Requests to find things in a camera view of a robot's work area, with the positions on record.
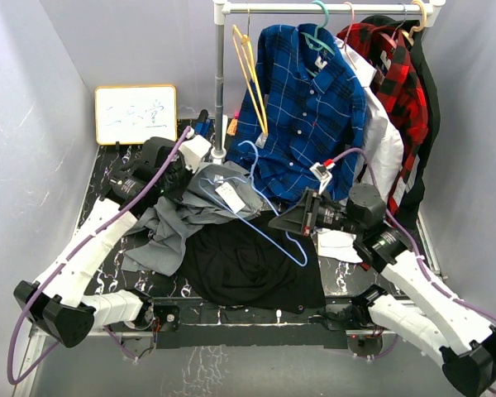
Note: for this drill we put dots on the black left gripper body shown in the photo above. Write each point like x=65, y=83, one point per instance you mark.
x=174, y=183

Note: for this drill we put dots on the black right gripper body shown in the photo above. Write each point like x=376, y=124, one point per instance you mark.
x=328, y=214

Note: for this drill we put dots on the light blue wire hanger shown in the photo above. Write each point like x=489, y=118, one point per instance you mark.
x=250, y=180

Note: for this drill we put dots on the grey shirt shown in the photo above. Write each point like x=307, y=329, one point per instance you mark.
x=172, y=224

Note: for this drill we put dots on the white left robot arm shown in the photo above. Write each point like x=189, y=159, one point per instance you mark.
x=56, y=301

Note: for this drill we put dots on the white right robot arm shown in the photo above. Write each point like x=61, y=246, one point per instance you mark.
x=458, y=339

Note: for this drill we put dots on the black shirt on table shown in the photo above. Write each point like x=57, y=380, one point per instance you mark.
x=231, y=264

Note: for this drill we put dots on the white shirt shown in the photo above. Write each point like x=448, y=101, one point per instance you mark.
x=381, y=141

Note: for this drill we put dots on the blue plaid shirt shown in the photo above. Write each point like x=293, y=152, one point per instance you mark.
x=309, y=119

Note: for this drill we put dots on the yellow plastic hanger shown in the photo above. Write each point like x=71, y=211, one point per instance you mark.
x=246, y=57

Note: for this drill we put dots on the red black plaid shirt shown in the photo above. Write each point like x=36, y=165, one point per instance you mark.
x=398, y=88

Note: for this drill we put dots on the pink hanger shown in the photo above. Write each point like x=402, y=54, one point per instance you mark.
x=349, y=29

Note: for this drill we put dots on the teal plastic hanger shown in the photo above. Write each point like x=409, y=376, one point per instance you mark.
x=325, y=52

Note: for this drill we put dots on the white paper price tag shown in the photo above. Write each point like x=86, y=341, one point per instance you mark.
x=230, y=197

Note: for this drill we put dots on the blue stapler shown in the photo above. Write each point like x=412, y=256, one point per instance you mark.
x=203, y=124

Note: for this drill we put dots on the orange small object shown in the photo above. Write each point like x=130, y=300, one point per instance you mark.
x=231, y=129

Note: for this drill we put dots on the yellow framed whiteboard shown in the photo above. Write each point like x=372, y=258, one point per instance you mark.
x=132, y=114

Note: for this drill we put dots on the black hanging garment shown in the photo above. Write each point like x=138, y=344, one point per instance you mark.
x=416, y=187

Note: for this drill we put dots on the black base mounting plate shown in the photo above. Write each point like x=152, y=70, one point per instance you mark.
x=193, y=322

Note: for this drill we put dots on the metal clothes rack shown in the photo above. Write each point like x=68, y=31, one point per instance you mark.
x=428, y=11

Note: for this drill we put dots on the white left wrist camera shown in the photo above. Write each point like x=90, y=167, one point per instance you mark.
x=194, y=149

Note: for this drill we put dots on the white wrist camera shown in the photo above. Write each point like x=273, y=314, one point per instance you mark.
x=194, y=149
x=322, y=171

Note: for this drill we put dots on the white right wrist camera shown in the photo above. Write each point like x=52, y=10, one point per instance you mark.
x=322, y=171

